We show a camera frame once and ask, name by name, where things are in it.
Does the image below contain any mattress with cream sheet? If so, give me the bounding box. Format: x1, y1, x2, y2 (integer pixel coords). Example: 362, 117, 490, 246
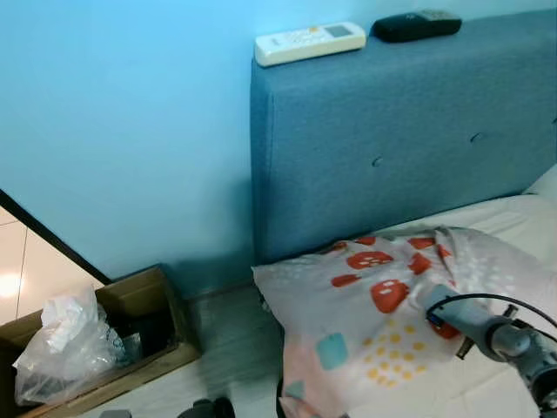
383, 165, 557, 418

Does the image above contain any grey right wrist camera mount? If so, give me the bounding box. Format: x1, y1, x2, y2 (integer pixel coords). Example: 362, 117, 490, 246
422, 283, 488, 339

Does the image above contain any white remote control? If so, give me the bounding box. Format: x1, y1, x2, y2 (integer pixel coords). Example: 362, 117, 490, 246
254, 22, 367, 68

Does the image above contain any pink pillow with orange patches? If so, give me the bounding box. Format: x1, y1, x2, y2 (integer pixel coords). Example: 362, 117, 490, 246
252, 226, 557, 418

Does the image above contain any black remote control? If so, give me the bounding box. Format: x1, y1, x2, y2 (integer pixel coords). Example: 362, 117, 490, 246
372, 10, 463, 44

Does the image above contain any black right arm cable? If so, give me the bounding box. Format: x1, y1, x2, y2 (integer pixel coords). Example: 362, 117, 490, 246
425, 293, 557, 358

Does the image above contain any blue upholstered headboard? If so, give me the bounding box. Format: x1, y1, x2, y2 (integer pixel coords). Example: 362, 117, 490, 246
251, 9, 557, 266

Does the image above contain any black door frame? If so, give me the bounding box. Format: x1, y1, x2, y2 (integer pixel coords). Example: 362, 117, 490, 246
0, 187, 114, 284

